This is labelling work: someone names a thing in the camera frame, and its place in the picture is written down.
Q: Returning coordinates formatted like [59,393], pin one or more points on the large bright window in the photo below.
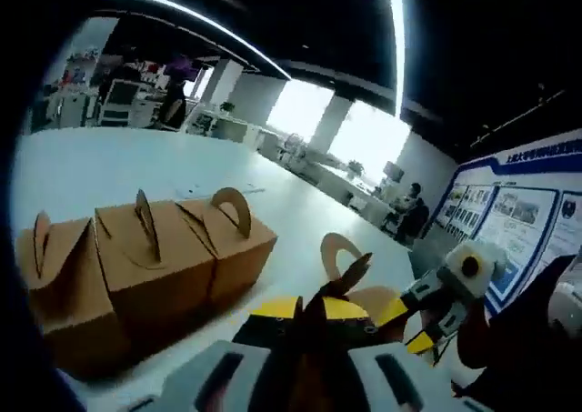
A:
[364,139]

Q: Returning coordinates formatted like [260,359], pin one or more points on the blue white wall display board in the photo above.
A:
[523,212]

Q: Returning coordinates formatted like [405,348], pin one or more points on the dark computer monitor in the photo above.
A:
[394,169]

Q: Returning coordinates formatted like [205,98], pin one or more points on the white worn chest device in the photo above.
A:
[566,309]

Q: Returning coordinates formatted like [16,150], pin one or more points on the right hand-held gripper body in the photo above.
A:
[473,266]

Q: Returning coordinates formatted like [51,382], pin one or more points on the white mesh office chair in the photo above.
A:
[119,100]

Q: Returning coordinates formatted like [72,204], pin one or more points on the white display shelf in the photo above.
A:
[81,68]

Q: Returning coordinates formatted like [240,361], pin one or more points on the purple wall screen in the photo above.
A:
[182,64]

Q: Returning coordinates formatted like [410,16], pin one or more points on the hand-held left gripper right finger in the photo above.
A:
[386,380]

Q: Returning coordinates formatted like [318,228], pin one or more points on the person's right hand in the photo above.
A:
[475,344]

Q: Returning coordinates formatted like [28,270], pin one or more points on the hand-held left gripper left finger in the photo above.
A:
[213,375]

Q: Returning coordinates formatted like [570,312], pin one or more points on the small green potted plant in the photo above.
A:
[355,167]
[227,107]

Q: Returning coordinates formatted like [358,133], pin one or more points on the long ceiling light strip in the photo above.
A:
[200,25]
[394,43]

